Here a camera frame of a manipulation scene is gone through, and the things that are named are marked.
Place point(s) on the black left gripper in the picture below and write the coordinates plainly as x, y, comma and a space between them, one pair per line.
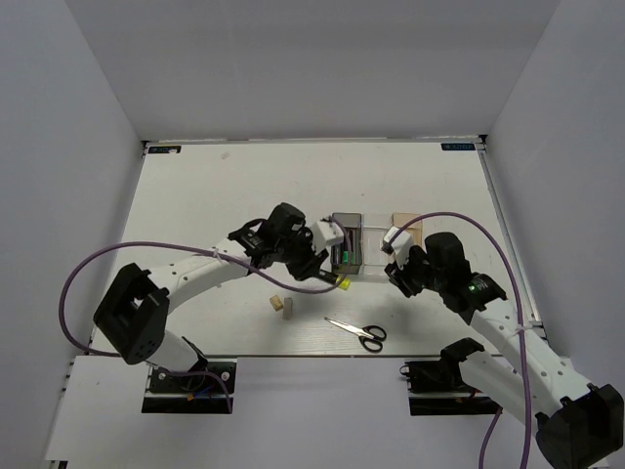
312, 265

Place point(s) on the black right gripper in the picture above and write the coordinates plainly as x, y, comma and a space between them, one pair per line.
402, 278

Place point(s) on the yellow highlighter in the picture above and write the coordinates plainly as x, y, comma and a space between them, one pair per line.
340, 282

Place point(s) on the purple highlighter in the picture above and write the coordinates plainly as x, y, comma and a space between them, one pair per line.
350, 244

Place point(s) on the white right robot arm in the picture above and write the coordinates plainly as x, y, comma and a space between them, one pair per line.
574, 422

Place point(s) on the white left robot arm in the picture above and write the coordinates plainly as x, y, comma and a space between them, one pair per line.
134, 311

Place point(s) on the grey eraser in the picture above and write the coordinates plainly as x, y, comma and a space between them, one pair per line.
288, 308

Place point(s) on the tan eraser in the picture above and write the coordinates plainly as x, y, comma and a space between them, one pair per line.
276, 303

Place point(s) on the orange plastic container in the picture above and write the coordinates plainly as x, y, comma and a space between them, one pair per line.
399, 219

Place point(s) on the clear plastic container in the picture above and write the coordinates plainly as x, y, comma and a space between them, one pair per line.
374, 260

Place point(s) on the dark grey plastic container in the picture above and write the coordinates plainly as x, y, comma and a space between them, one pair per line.
350, 221

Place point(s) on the right blue corner label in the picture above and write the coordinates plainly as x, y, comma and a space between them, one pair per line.
457, 146

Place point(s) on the blue corner label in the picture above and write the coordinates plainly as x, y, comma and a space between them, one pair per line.
457, 146
164, 149

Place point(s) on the left blue corner label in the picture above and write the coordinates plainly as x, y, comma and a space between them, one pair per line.
164, 149

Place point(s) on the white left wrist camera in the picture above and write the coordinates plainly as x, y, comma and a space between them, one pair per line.
325, 234

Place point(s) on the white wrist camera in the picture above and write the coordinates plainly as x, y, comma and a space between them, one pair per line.
397, 243
325, 234

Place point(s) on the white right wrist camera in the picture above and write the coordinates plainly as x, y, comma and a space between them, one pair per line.
397, 243

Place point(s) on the black handled scissors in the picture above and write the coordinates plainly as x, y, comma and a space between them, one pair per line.
371, 337

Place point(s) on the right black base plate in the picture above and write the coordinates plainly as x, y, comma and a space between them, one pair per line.
431, 394

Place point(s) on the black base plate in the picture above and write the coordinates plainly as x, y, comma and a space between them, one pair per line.
431, 394
166, 394

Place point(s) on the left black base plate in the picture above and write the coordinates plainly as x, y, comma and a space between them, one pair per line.
166, 394

